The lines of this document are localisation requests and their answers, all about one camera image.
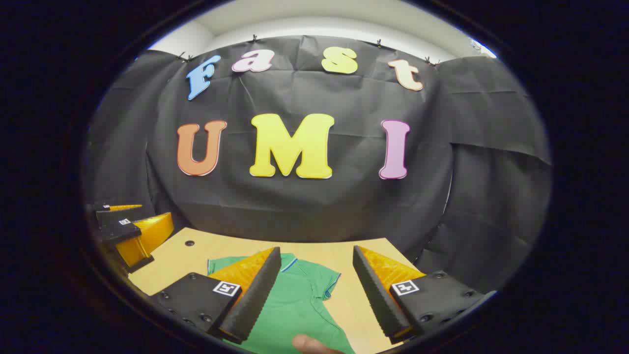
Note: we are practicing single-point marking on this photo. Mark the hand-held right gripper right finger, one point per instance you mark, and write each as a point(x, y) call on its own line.
point(376, 295)

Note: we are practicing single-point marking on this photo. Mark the green T-shirt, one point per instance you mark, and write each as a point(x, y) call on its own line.
point(295, 305)

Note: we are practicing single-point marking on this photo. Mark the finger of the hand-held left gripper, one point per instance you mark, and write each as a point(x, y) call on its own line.
point(102, 207)
point(115, 228)

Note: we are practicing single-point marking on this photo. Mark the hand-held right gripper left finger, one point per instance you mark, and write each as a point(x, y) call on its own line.
point(260, 290)

